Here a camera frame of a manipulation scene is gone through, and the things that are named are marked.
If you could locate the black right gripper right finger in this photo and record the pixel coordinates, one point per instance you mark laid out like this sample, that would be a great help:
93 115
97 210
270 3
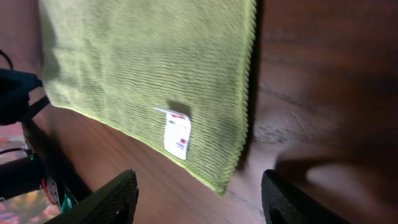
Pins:
284 203

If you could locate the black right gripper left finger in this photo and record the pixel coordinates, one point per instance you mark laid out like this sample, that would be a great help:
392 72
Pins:
115 202

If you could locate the light green microfiber cloth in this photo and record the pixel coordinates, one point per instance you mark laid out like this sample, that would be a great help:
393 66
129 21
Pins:
172 74

